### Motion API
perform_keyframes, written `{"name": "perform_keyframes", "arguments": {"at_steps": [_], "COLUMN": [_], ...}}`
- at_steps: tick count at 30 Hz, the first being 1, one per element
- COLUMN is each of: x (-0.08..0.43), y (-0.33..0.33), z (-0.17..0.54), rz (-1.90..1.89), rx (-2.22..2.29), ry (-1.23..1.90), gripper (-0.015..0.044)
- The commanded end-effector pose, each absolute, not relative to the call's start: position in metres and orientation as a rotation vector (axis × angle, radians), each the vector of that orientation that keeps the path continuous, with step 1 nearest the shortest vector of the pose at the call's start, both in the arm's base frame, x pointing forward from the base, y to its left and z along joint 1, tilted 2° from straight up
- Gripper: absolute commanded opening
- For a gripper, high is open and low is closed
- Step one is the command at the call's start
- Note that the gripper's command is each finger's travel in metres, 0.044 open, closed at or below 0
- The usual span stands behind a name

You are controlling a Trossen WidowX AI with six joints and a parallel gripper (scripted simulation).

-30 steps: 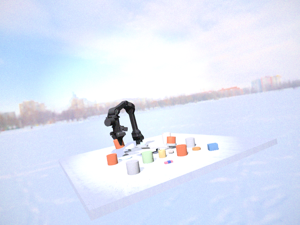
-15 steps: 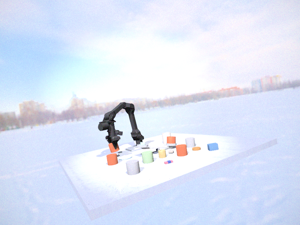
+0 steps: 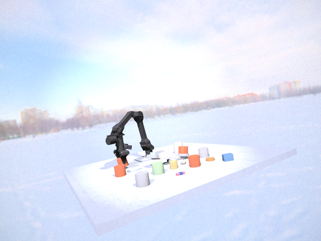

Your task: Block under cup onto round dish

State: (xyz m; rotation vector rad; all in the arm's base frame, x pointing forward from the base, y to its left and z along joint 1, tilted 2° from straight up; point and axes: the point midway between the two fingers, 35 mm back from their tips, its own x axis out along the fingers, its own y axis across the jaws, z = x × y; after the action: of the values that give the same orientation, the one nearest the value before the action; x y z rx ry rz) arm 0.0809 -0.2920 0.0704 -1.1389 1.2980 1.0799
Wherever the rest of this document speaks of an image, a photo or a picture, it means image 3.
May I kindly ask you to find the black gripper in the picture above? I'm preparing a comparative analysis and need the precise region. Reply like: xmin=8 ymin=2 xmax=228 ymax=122
xmin=113 ymin=142 xmax=129 ymax=165

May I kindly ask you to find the tan ring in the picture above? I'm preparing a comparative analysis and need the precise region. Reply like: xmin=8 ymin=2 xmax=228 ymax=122
xmin=206 ymin=157 xmax=215 ymax=162

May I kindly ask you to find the beige hollow cylinder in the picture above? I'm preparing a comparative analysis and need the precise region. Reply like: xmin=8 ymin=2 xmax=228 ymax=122
xmin=169 ymin=160 xmax=178 ymax=170

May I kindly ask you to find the grey hollow cylinder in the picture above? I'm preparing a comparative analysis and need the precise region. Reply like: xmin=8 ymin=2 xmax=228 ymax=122
xmin=173 ymin=142 xmax=183 ymax=154

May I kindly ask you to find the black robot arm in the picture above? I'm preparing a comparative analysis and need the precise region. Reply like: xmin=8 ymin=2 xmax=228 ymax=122
xmin=105 ymin=111 xmax=154 ymax=155

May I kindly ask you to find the orange cylinder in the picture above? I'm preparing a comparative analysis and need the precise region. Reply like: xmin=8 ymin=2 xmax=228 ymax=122
xmin=179 ymin=146 xmax=188 ymax=154
xmin=188 ymin=155 xmax=201 ymax=168
xmin=117 ymin=158 xmax=128 ymax=167
xmin=114 ymin=165 xmax=126 ymax=177

